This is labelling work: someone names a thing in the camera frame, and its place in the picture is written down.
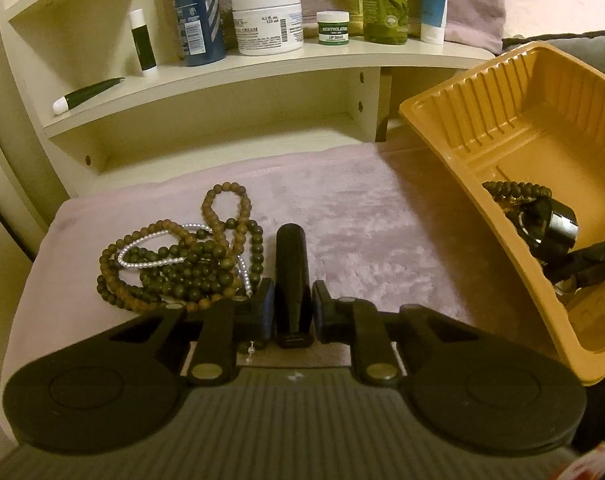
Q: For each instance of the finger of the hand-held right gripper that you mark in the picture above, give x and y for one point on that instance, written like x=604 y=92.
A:
x=602 y=247
x=587 y=274

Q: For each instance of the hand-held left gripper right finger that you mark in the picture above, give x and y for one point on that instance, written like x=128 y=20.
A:
x=325 y=312

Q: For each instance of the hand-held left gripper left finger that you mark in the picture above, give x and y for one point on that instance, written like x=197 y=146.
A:
x=261 y=312

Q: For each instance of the black wristwatch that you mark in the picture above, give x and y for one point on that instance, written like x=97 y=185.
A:
x=552 y=227

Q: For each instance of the yellow plastic tray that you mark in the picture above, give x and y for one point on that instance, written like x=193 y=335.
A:
x=532 y=125

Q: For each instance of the lilac fuzzy blanket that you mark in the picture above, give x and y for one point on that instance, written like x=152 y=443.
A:
x=357 y=220

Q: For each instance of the grey-green cushion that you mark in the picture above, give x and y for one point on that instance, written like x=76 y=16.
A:
x=592 y=57

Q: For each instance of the cream shelf unit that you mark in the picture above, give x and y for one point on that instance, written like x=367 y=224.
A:
x=282 y=62

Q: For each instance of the dark green tube white cap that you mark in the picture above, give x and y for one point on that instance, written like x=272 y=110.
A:
x=90 y=94

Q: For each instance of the lilac hanging towel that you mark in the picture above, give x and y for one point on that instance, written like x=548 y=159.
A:
x=472 y=0

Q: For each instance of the small green-lidded jar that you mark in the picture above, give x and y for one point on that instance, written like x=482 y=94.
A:
x=333 y=29

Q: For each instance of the white cream jar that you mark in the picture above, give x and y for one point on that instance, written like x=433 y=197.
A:
x=267 y=25

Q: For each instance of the lip balm stick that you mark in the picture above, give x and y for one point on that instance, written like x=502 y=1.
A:
x=143 y=42

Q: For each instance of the blue and white tube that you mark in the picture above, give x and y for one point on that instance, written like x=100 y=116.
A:
x=434 y=0

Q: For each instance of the blue spray bottle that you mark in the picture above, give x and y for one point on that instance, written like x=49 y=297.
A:
x=195 y=10

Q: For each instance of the green spray bottle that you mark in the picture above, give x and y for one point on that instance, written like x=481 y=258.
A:
x=382 y=0

